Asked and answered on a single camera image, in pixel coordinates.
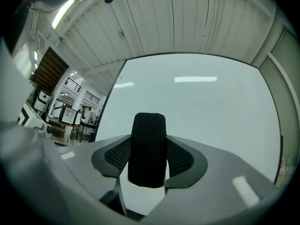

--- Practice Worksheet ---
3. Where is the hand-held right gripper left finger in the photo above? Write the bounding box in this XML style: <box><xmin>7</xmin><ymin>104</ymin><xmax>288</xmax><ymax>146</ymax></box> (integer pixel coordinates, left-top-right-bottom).
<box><xmin>0</xmin><ymin>120</ymin><xmax>132</xmax><ymax>225</ymax></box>

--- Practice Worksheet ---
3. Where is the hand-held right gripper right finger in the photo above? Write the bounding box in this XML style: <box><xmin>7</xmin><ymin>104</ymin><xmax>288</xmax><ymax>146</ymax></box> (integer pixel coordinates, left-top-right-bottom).
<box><xmin>140</xmin><ymin>135</ymin><xmax>285</xmax><ymax>225</ymax></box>

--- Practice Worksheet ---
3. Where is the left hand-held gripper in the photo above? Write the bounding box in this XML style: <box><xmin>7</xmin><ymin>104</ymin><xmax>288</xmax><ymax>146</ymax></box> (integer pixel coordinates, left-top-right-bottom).
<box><xmin>16</xmin><ymin>101</ymin><xmax>53</xmax><ymax>140</ymax></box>

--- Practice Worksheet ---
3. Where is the black felt whiteboard eraser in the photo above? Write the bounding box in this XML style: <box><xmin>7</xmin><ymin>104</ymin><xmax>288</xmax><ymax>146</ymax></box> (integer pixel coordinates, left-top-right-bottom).
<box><xmin>119</xmin><ymin>112</ymin><xmax>168</xmax><ymax>217</ymax></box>

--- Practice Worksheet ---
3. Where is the white whiteboard with black frame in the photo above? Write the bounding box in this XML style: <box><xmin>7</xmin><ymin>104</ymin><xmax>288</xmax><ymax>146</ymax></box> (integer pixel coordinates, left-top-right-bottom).
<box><xmin>94</xmin><ymin>52</ymin><xmax>284</xmax><ymax>185</ymax></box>

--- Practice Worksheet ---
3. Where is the white machine with black panel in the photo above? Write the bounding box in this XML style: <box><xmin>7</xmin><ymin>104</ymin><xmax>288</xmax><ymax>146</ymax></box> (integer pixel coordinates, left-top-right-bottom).
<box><xmin>33</xmin><ymin>90</ymin><xmax>51</xmax><ymax>113</ymax></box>

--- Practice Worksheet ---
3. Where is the wooden table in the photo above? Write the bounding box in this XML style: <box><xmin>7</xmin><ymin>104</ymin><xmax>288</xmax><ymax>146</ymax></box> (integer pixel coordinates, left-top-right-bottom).
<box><xmin>48</xmin><ymin>118</ymin><xmax>80</xmax><ymax>145</ymax></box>

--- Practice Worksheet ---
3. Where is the black cabinet with glass door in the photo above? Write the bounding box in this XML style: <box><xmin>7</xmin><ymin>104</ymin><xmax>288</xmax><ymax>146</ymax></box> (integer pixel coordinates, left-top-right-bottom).
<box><xmin>60</xmin><ymin>106</ymin><xmax>83</xmax><ymax>126</ymax></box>

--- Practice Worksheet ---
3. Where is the black table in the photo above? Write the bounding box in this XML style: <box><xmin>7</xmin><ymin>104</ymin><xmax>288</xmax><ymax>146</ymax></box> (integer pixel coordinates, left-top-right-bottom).
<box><xmin>75</xmin><ymin>120</ymin><xmax>97</xmax><ymax>143</ymax></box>

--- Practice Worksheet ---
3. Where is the black metal railing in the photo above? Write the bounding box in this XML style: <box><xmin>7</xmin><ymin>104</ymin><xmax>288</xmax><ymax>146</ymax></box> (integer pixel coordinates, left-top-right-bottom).
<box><xmin>64</xmin><ymin>76</ymin><xmax>82</xmax><ymax>93</ymax></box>
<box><xmin>83</xmin><ymin>90</ymin><xmax>101</xmax><ymax>102</ymax></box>

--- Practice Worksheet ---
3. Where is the brown wooden staircase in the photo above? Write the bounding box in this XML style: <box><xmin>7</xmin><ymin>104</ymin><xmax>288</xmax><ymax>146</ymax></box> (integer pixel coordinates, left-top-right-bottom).
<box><xmin>29</xmin><ymin>46</ymin><xmax>70</xmax><ymax>94</ymax></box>

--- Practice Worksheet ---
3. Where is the long fluorescent ceiling light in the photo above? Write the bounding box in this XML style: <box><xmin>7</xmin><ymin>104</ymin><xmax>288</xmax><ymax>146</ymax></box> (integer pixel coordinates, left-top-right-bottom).
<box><xmin>51</xmin><ymin>0</ymin><xmax>82</xmax><ymax>30</ymax></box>

